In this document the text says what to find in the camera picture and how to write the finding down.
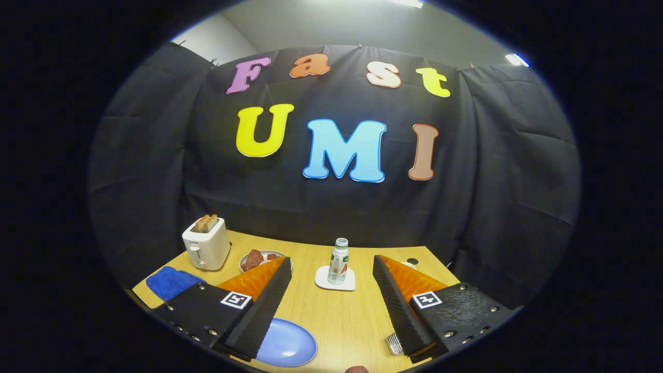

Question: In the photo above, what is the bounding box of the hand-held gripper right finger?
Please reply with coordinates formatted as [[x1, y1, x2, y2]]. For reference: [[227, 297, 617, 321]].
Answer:
[[372, 254, 521, 363]]

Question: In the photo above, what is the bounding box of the white square coaster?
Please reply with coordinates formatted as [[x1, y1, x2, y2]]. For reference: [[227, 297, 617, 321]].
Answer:
[[315, 266, 356, 291]]

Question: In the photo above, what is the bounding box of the black backdrop cloth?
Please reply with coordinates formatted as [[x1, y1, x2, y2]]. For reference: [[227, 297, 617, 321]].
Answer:
[[87, 41, 582, 309]]

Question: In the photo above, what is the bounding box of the blue folded cloth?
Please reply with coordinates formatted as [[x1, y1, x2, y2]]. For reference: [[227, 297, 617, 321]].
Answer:
[[146, 266, 206, 303]]

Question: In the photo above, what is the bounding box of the blue round plate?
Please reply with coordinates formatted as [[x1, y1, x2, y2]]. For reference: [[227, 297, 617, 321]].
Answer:
[[255, 318, 318, 368]]

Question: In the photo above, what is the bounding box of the grey food plate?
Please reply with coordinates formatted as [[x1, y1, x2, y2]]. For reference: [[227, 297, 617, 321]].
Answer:
[[239, 250, 293, 274]]

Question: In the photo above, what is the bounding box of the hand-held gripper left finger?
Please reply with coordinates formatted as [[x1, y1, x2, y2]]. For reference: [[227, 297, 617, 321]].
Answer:
[[153, 256, 292, 362]]

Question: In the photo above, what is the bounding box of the white bottle with green cap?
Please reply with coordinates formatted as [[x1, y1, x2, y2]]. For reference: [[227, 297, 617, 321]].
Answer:
[[327, 238, 350, 285]]

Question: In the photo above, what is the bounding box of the white toaster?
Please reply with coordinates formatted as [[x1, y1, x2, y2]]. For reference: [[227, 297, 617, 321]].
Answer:
[[182, 218, 231, 271]]

